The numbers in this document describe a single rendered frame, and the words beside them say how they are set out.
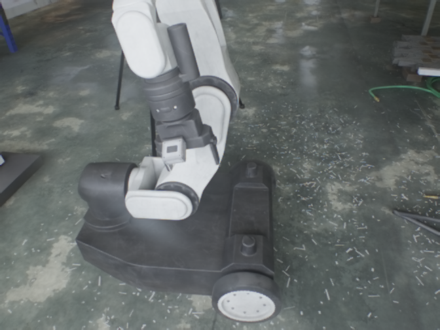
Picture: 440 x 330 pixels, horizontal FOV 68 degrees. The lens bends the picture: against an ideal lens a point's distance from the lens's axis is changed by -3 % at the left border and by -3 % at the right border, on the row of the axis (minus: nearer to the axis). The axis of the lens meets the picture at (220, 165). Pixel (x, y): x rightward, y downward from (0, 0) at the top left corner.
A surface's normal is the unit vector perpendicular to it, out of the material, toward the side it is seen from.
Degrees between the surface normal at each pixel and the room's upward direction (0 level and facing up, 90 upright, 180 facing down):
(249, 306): 90
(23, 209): 0
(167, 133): 90
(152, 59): 90
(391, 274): 0
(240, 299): 90
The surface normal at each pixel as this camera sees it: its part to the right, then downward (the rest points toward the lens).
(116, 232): -0.04, -0.80
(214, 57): -0.10, 0.60
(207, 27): -0.04, 0.88
